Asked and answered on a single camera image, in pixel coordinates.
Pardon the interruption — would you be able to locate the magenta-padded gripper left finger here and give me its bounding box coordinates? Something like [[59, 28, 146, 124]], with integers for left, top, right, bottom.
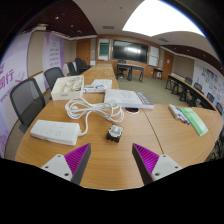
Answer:
[[40, 143, 92, 186]]

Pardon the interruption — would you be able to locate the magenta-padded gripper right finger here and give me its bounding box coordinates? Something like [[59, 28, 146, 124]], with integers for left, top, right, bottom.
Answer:
[[131, 143, 183, 186]]

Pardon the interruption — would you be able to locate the black and silver charger block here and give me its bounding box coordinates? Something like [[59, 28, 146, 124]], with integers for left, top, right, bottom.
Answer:
[[105, 124, 125, 144]]

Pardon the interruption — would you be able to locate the white power strip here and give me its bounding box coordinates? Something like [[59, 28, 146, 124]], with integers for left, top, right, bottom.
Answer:
[[29, 119, 82, 147]]

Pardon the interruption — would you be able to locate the white pack of markers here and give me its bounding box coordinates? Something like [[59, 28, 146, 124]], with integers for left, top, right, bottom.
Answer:
[[168, 103, 191, 126]]

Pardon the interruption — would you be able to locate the green booklet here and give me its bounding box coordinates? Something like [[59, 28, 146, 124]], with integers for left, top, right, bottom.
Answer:
[[179, 106, 209, 137]]

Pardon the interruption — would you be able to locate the dark round table disc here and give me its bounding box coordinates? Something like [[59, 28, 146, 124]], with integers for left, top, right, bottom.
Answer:
[[124, 106, 140, 115]]

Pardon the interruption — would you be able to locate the open white box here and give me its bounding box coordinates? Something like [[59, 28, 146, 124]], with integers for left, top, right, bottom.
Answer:
[[50, 74, 86, 102]]

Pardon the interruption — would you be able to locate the large black mesh office chair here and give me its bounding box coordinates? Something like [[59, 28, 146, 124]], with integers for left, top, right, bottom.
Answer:
[[9, 77, 47, 134]]

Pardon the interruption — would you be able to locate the white book with dark spine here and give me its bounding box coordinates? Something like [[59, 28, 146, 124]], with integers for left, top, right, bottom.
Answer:
[[103, 88, 155, 110]]

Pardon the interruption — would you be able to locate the long curved wooden table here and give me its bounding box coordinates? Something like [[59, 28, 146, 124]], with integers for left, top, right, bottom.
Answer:
[[165, 73, 216, 111]]

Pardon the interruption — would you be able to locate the row of black chairs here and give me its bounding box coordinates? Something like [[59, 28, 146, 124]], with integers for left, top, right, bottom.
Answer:
[[181, 76, 224, 116]]

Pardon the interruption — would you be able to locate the white printed paper sheet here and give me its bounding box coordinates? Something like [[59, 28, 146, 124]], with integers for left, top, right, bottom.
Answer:
[[90, 78, 114, 90]]

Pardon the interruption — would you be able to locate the small dark side table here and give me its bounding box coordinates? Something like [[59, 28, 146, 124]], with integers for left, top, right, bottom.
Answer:
[[152, 67, 165, 80]]

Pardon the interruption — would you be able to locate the group of black office chairs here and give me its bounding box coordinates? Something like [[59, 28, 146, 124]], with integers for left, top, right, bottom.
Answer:
[[65, 57, 92, 77]]

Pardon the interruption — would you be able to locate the brown wooden door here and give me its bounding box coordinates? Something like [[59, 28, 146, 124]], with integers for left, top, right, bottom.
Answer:
[[162, 49, 175, 78], [76, 39, 92, 66]]

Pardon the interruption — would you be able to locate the dark wooden desk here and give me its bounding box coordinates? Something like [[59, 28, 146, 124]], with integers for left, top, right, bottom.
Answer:
[[116, 62, 146, 83]]

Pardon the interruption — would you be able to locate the green and white board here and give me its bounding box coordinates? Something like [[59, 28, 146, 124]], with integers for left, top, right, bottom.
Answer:
[[97, 37, 111, 62]]

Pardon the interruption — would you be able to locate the bright ceiling light panel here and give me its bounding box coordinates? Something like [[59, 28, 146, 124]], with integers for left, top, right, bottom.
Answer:
[[121, 0, 206, 38]]

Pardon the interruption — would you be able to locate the white power strip cable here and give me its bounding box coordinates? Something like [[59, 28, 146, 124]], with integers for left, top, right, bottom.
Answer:
[[64, 96, 125, 137]]

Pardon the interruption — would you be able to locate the colourful wall poster display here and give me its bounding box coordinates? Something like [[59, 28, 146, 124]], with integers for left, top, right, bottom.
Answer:
[[193, 64, 224, 108]]

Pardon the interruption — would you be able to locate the large purple wall banner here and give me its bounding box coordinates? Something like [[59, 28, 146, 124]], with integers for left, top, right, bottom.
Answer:
[[0, 31, 33, 158]]

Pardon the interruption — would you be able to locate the white wall board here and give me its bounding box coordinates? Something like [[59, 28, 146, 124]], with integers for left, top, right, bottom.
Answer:
[[147, 45, 160, 67]]

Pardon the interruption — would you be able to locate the narrow purple wall banner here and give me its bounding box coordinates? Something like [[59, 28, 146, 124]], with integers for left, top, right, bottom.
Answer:
[[41, 32, 66, 81]]

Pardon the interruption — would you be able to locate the black wall display screen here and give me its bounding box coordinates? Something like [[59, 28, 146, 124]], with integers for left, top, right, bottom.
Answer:
[[112, 39, 149, 64]]

